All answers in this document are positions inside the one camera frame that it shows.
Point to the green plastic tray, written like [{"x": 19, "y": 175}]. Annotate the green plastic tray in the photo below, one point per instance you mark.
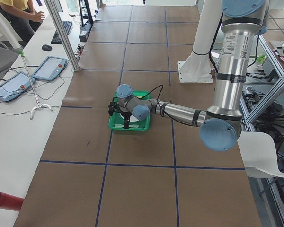
[{"x": 143, "y": 125}]

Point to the blue teach pendant near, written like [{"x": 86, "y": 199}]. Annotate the blue teach pendant near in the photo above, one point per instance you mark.
[{"x": 14, "y": 87}]

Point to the white round plate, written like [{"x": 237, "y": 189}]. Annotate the white round plate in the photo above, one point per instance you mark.
[{"x": 131, "y": 119}]

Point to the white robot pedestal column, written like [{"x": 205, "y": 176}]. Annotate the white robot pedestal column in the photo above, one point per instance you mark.
[{"x": 196, "y": 68}]

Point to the person in yellow shirt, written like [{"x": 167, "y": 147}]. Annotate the person in yellow shirt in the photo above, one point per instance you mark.
[{"x": 22, "y": 16}]

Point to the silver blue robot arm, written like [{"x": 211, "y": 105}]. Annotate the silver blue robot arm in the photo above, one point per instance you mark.
[{"x": 219, "y": 125}]

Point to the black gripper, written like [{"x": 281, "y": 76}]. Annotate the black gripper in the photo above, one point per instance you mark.
[{"x": 126, "y": 115}]

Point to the red cylinder tube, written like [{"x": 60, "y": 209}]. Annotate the red cylinder tube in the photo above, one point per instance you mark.
[{"x": 10, "y": 202}]

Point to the blue teach pendant far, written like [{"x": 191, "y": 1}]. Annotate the blue teach pendant far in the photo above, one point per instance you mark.
[{"x": 50, "y": 68}]

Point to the aluminium frame post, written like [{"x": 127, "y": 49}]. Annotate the aluminium frame post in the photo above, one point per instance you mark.
[{"x": 53, "y": 11}]

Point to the grey office chair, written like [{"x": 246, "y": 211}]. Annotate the grey office chair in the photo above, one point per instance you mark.
[{"x": 7, "y": 58}]

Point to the black computer mouse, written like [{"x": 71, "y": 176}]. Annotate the black computer mouse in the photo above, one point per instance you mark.
[{"x": 46, "y": 47}]

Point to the reacher grabber stick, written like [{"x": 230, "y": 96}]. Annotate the reacher grabber stick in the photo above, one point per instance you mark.
[{"x": 38, "y": 104}]

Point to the blue teach pendant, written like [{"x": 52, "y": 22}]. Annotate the blue teach pendant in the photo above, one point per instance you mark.
[
  {"x": 14, "y": 87},
  {"x": 50, "y": 68}
]

